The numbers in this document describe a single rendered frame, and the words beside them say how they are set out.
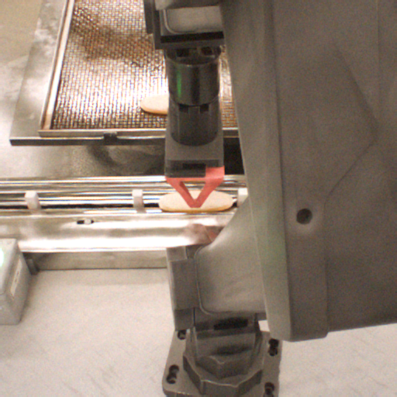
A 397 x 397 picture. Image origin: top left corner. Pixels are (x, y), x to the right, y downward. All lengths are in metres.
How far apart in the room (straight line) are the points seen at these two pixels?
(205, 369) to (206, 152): 0.23
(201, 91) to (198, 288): 0.22
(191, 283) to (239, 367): 0.13
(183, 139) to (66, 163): 0.28
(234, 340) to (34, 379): 0.23
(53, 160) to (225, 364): 0.45
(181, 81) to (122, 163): 0.29
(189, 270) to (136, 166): 0.39
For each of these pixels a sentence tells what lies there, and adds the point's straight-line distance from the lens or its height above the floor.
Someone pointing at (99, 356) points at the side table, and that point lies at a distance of 0.60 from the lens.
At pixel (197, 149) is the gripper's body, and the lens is 0.57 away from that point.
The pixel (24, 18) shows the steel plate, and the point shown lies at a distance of 1.23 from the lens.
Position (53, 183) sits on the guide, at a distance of 0.72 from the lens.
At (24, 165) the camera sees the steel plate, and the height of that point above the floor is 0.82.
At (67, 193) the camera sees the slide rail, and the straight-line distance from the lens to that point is 0.72.
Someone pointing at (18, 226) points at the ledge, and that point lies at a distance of 0.68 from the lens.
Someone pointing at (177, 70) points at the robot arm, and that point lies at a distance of 0.52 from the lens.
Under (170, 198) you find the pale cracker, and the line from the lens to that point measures 0.68.
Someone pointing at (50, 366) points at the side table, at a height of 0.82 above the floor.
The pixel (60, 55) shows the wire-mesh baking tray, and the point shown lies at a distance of 0.87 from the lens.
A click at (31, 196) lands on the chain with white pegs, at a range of 0.70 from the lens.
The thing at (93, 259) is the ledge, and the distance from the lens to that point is 0.64.
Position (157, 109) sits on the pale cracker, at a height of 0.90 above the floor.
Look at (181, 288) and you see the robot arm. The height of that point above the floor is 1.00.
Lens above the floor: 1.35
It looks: 46 degrees down
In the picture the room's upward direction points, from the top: straight up
